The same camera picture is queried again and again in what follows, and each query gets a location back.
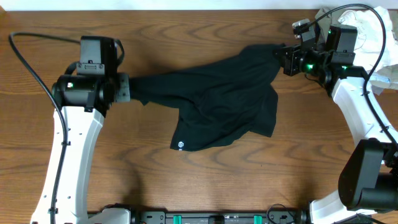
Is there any black t-shirt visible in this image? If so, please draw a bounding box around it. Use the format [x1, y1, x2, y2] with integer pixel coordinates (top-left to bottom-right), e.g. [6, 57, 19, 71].
[129, 44, 281, 151]

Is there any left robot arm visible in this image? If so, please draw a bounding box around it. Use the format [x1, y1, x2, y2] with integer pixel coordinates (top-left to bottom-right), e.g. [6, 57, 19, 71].
[30, 36, 134, 223]

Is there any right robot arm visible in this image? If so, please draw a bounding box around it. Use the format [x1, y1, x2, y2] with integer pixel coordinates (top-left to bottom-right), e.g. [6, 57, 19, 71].
[274, 19, 397, 223]

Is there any beige folded garment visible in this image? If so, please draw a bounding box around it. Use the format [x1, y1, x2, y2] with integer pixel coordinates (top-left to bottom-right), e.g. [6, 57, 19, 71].
[318, 9, 397, 90]

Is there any white crumpled garment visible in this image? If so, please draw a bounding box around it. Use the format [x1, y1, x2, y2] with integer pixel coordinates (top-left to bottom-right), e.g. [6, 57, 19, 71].
[338, 6, 397, 71]

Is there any light blue striped garment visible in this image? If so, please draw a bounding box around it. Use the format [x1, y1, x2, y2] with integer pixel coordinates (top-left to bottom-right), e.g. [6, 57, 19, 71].
[370, 75, 391, 89]

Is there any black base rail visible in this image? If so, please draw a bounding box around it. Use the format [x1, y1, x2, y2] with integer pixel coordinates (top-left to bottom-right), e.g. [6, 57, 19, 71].
[137, 209, 311, 224]

